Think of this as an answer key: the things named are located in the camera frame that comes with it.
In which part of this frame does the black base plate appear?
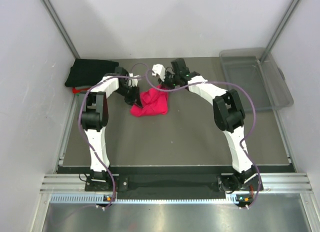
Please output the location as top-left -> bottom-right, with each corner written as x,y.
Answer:
85,166 -> 263,200

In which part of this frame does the clear plastic bin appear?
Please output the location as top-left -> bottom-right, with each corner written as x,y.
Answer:
219,48 -> 294,112

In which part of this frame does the folded black t shirt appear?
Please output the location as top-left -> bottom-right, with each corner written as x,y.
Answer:
64,59 -> 119,87

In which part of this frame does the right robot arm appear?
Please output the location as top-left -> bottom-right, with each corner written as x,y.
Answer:
152,58 -> 262,191

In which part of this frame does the folded red t shirt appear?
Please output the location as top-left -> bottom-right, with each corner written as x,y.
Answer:
72,86 -> 90,94

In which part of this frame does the grey cable duct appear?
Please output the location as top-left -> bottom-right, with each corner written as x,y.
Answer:
50,193 -> 251,205

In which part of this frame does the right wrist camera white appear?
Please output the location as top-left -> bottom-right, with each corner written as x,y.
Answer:
151,64 -> 166,81

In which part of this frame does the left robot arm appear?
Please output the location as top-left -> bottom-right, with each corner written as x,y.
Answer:
78,67 -> 143,191

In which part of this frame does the corner frame post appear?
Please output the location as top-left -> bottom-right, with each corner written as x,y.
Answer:
41,0 -> 80,59
259,0 -> 302,64

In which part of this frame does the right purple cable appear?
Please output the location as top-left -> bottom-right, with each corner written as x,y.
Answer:
146,69 -> 262,209

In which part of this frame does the left corner frame post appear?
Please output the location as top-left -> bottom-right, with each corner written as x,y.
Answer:
41,0 -> 80,59

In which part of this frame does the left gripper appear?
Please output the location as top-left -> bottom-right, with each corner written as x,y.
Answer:
114,84 -> 142,109

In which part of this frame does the aluminium frame rail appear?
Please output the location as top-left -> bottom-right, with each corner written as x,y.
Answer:
40,173 -> 313,193

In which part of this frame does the right corner frame post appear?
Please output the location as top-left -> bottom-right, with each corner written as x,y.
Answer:
259,0 -> 302,64

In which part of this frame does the pink t shirt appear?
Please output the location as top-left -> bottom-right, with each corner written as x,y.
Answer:
130,88 -> 169,117

